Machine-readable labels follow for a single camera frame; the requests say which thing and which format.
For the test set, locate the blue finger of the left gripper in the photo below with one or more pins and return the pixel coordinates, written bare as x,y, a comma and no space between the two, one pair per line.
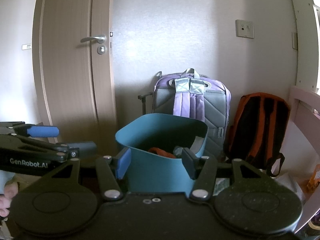
43,131

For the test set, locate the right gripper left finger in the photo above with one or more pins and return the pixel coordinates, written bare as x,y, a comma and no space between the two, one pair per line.
110,170

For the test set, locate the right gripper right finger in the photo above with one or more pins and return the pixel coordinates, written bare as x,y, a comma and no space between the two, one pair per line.
203,171

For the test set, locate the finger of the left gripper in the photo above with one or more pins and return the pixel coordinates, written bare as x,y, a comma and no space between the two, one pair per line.
87,148

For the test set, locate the red plastic bag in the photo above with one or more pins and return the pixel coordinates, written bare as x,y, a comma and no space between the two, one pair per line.
162,153

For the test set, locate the teal plastic trash bin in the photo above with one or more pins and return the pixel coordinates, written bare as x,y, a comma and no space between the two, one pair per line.
154,140

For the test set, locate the person's left hand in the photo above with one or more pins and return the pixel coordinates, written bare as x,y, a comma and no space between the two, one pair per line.
9,192

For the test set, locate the black orange backpack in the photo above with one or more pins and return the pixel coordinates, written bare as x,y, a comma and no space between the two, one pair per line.
258,132

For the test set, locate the purple grey backpack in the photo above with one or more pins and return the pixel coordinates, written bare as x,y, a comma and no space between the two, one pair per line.
192,95

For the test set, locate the beige wooden door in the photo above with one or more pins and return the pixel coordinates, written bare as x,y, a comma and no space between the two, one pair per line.
74,84

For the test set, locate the white bookshelf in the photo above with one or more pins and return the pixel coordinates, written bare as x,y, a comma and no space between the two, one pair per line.
307,22

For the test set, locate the black trolley handle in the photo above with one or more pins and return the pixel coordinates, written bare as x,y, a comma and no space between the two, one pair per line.
142,98

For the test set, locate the silver door handle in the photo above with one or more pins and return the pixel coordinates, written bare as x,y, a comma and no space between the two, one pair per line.
100,39

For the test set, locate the pink bed frame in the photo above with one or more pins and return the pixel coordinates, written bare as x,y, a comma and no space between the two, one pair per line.
301,149

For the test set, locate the beige wall socket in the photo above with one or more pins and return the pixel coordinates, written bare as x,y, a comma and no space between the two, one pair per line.
244,29

